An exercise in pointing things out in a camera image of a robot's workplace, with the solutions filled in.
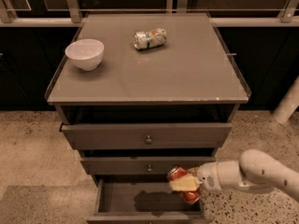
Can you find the grey drawer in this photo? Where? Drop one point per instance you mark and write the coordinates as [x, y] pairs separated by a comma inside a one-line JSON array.
[[143, 203], [146, 136], [139, 165]]

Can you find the bottom grey drawer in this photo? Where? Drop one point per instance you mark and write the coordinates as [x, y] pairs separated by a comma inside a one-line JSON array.
[[143, 203]]

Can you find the red coke can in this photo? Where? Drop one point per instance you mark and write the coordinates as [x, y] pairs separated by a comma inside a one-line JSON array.
[[189, 197]]

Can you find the green white soda can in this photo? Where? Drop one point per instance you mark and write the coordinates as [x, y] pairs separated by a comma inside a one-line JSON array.
[[150, 39]]

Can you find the white cylindrical post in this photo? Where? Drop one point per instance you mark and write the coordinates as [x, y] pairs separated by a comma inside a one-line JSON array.
[[288, 104]]

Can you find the metal window railing frame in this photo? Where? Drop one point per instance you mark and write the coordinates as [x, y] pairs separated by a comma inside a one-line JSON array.
[[224, 13]]

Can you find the white ceramic bowl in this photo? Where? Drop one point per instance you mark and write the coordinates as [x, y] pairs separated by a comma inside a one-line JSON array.
[[85, 54]]

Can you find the grey drawer cabinet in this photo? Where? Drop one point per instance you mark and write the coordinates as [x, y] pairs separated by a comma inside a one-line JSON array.
[[189, 79]]

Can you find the top grey drawer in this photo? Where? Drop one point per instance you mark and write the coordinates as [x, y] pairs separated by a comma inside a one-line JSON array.
[[146, 136]]

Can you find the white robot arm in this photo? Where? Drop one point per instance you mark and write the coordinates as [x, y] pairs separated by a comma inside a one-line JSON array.
[[254, 172]]

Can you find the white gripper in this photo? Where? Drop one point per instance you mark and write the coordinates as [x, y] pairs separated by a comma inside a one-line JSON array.
[[207, 176]]

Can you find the middle grey drawer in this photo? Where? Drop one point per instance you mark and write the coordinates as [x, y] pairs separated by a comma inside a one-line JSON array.
[[139, 165]]

